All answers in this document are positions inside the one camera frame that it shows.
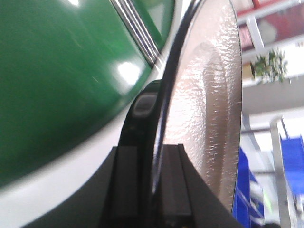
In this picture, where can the blue plastic crate left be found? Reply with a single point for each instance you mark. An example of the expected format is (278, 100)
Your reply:
(270, 183)

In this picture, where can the beige plate black rim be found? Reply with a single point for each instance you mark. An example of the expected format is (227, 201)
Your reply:
(205, 109)

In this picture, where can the white outer conveyor rim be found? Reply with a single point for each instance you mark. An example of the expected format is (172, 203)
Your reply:
(68, 71)

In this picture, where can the green potted plant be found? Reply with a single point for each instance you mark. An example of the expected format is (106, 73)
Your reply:
(270, 68)

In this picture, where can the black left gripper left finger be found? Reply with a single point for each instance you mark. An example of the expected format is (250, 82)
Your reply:
(128, 202)

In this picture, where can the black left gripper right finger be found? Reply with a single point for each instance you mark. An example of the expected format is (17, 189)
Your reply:
(186, 201)

